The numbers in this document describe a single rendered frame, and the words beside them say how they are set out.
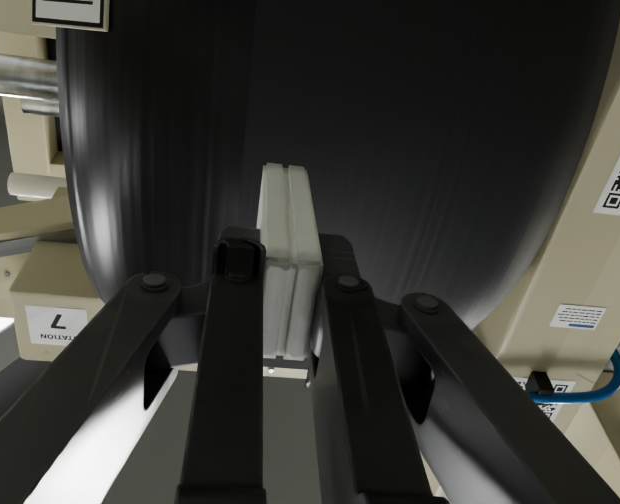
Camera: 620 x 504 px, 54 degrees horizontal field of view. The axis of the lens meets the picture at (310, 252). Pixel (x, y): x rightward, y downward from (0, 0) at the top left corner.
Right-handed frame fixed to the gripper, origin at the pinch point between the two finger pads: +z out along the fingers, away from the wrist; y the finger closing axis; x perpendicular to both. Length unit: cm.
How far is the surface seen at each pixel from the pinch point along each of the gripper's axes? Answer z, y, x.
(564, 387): 35, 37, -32
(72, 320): 64, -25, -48
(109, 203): 13.0, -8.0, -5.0
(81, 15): 12.7, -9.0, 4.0
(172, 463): 203, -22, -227
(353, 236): 11.7, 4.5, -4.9
